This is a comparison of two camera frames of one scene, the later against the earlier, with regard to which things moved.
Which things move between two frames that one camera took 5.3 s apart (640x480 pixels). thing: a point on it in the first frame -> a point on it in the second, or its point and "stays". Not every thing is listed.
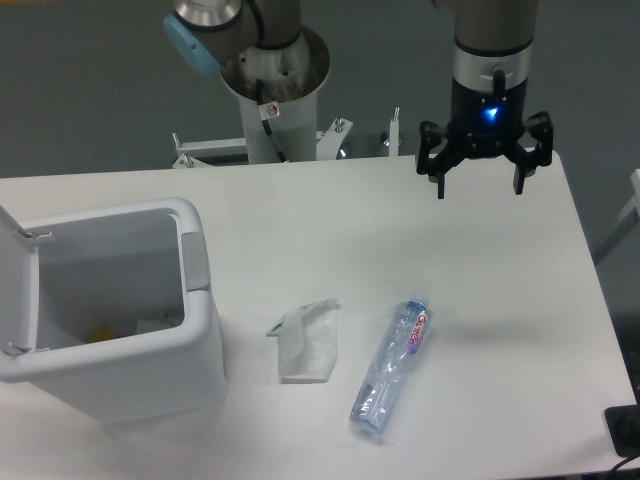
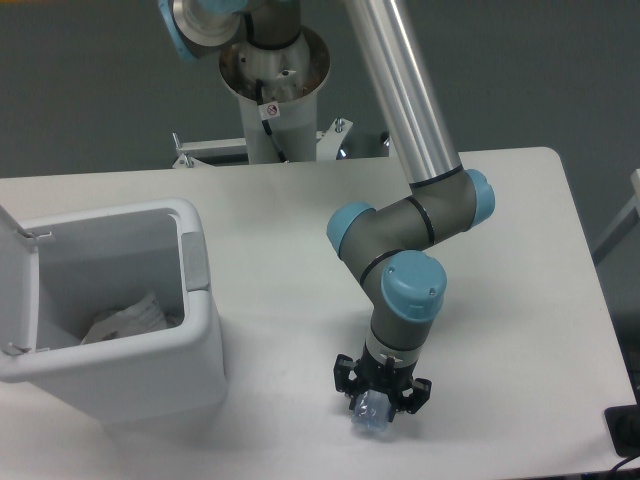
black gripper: (485, 124) -> (372, 376)
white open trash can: (111, 309) stays
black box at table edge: (623, 424) stays
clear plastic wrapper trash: (307, 343) -> (147, 315)
